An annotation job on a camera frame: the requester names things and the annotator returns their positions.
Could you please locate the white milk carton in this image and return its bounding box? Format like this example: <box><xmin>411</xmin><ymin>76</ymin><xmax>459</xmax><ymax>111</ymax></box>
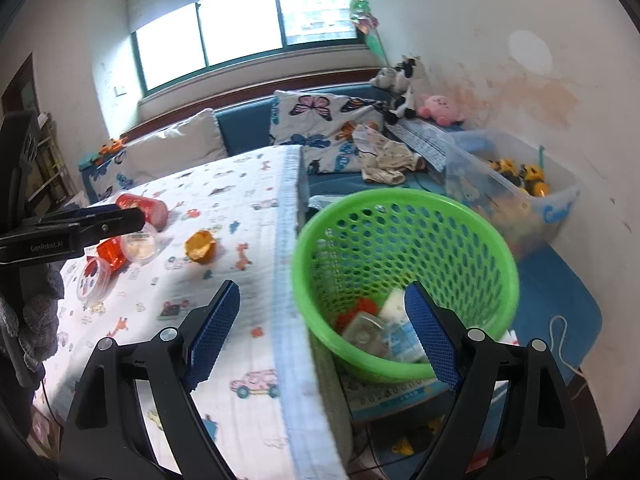
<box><xmin>378</xmin><ymin>288</ymin><xmax>428</xmax><ymax>364</ymax></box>

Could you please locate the clear plastic bottle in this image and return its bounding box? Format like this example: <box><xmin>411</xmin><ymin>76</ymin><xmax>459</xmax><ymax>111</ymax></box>
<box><xmin>342</xmin><ymin>311</ymin><xmax>388</xmax><ymax>358</ymax></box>

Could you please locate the strawberry yogurt tub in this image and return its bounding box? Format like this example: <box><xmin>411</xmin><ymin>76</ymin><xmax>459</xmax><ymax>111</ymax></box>
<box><xmin>76</xmin><ymin>257</ymin><xmax>112</xmax><ymax>304</ymax></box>

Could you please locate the orange snack wrapper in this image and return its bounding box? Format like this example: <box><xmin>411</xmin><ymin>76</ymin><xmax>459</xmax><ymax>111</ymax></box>
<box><xmin>96</xmin><ymin>236</ymin><xmax>128</xmax><ymax>272</ymax></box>

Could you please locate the orange jelly cup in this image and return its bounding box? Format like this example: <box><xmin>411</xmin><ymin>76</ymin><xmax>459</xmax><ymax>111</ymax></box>
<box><xmin>184</xmin><ymin>230</ymin><xmax>217</xmax><ymax>264</ymax></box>

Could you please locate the small clear plastic cup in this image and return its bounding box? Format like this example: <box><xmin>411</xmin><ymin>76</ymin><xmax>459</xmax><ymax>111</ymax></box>
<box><xmin>120</xmin><ymin>223</ymin><xmax>160</xmax><ymax>266</ymax></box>

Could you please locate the red cartoon paper cup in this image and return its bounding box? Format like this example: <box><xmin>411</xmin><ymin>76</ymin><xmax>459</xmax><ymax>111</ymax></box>
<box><xmin>115</xmin><ymin>193</ymin><xmax>169</xmax><ymax>232</ymax></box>

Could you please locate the green plastic trash basket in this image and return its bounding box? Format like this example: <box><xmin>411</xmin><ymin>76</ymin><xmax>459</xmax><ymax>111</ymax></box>
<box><xmin>292</xmin><ymin>188</ymin><xmax>520</xmax><ymax>384</ymax></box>

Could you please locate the metal rack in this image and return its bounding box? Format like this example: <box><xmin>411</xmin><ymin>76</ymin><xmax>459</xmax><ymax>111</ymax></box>
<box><xmin>27</xmin><ymin>113</ymin><xmax>76</xmax><ymax>214</ymax></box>

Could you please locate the grey sleeve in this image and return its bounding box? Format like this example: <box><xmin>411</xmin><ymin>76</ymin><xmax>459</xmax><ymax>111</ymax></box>
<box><xmin>1</xmin><ymin>263</ymin><xmax>64</xmax><ymax>388</ymax></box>

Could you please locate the printed white table cloth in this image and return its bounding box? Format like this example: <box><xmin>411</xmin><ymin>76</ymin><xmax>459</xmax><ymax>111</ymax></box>
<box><xmin>34</xmin><ymin>146</ymin><xmax>348</xmax><ymax>479</ymax></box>

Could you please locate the orange toy on sofa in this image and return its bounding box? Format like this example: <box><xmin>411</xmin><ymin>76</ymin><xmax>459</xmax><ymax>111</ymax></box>
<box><xmin>99</xmin><ymin>139</ymin><xmax>126</xmax><ymax>157</ymax></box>

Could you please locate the clear plastic toy bin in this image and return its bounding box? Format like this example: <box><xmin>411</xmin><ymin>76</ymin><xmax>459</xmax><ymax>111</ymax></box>
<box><xmin>442</xmin><ymin>130</ymin><xmax>580</xmax><ymax>259</ymax></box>

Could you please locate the yellow toy truck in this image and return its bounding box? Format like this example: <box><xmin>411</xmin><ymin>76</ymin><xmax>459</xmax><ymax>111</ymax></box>
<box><xmin>487</xmin><ymin>158</ymin><xmax>550</xmax><ymax>197</ymax></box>

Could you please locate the crumpled beige cloth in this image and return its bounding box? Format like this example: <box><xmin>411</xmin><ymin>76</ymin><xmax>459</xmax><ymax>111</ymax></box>
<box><xmin>352</xmin><ymin>125</ymin><xmax>426</xmax><ymax>186</ymax></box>

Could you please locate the patterned grey cloth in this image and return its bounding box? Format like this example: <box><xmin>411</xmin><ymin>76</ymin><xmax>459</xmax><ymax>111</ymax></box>
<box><xmin>385</xmin><ymin>119</ymin><xmax>460</xmax><ymax>174</ymax></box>

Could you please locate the beige cushion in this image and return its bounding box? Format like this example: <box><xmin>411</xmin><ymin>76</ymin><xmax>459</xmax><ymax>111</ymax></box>
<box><xmin>125</xmin><ymin>108</ymin><xmax>229</xmax><ymax>184</ymax></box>

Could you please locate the pink plush toy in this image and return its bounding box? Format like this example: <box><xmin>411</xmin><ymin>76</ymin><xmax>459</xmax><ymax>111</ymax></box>
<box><xmin>416</xmin><ymin>94</ymin><xmax>464</xmax><ymax>127</ymax></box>

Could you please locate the butterfly print pillow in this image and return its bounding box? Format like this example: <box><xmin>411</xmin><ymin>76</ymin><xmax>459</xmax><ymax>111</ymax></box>
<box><xmin>269</xmin><ymin>91</ymin><xmax>385</xmax><ymax>174</ymax></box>

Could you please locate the cow plush toy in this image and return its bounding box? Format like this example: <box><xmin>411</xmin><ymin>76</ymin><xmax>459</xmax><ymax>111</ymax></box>
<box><xmin>369</xmin><ymin>56</ymin><xmax>420</xmax><ymax>125</ymax></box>

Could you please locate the colourful pinwheel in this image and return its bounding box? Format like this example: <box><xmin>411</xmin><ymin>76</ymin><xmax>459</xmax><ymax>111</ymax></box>
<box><xmin>349</xmin><ymin>0</ymin><xmax>390</xmax><ymax>66</ymax></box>

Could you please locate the white cable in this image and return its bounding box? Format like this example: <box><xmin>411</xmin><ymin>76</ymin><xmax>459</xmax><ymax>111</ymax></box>
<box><xmin>546</xmin><ymin>314</ymin><xmax>589</xmax><ymax>380</ymax></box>

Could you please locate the window with green frame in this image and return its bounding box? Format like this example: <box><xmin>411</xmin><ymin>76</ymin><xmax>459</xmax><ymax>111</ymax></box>
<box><xmin>131</xmin><ymin>0</ymin><xmax>360</xmax><ymax>96</ymax></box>

